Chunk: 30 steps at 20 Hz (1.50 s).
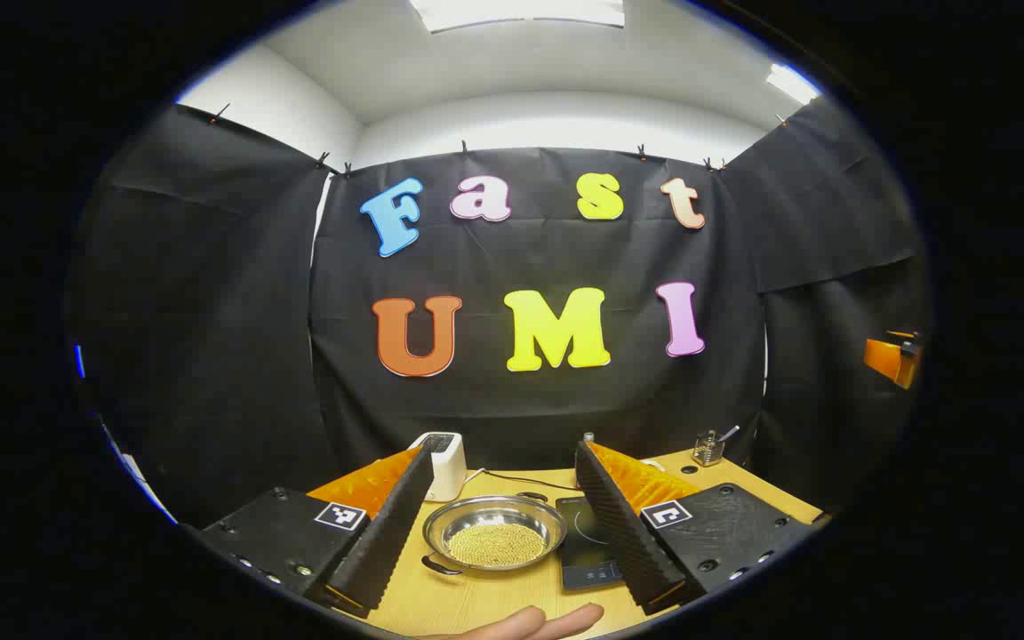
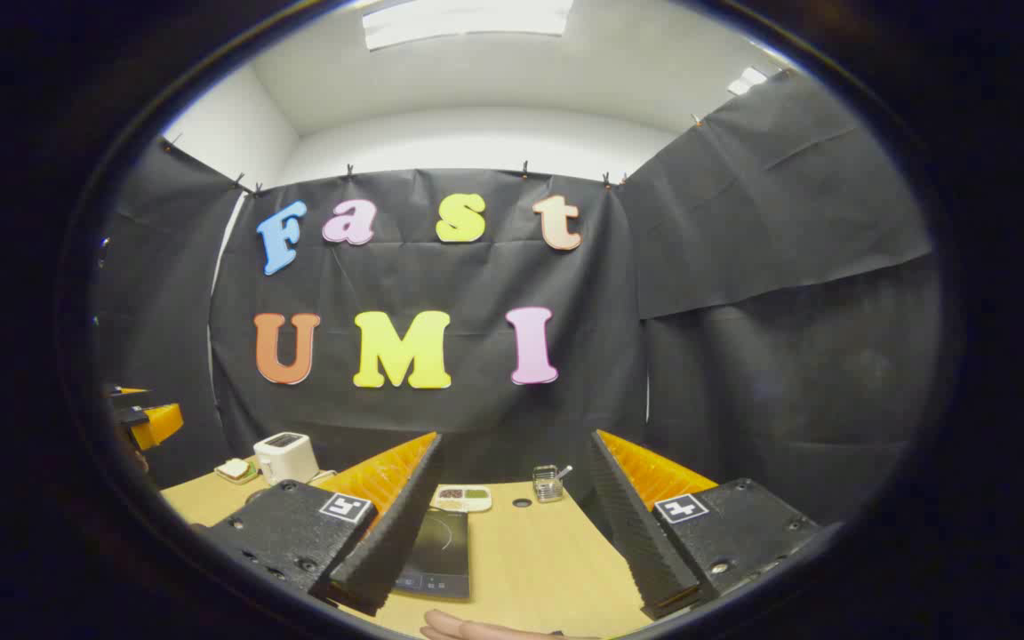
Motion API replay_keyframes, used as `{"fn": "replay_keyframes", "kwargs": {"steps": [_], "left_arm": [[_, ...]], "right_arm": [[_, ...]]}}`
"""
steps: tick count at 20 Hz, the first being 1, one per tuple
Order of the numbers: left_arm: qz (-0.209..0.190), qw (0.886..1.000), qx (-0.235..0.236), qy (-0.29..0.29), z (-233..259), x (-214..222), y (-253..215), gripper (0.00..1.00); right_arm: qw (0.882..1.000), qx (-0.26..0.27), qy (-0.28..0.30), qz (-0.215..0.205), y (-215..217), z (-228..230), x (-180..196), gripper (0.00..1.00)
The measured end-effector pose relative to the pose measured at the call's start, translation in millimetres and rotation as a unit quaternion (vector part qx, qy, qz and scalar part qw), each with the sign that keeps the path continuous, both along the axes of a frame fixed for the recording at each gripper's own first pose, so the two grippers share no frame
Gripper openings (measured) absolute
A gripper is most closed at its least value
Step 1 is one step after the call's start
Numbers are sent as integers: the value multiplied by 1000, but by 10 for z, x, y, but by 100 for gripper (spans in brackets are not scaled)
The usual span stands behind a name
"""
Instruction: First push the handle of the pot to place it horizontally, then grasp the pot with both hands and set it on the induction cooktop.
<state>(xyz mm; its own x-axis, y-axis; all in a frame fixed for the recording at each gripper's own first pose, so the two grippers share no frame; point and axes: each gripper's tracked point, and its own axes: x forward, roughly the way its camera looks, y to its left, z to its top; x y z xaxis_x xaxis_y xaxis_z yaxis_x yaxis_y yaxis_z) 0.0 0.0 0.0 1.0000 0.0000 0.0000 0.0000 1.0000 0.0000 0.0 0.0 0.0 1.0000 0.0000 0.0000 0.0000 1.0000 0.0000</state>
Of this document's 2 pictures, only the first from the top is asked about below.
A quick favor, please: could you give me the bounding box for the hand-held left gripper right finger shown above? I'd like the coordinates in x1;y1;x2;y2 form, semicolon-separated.
574;440;820;616

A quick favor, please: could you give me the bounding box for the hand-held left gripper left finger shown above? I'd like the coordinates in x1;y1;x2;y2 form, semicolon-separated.
199;442;436;620

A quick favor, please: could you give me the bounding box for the black induction cooktop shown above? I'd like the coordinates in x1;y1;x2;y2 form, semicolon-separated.
555;496;625;592

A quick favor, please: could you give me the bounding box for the stainless steel pot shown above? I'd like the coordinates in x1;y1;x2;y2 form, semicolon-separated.
421;495;569;577

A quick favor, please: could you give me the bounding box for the pile of yellow soybeans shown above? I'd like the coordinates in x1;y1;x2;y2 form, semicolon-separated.
447;523;549;569

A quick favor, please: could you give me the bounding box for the white toaster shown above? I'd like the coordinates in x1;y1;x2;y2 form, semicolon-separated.
408;431;467;503

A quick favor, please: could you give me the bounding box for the small ceiling light panel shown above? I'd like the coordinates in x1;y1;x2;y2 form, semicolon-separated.
765;63;820;106

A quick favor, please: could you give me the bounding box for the large ceiling light panel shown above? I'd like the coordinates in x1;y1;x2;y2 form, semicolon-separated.
410;0;626;35

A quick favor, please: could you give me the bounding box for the black power cable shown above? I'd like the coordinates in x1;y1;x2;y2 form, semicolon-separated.
461;468;584;493

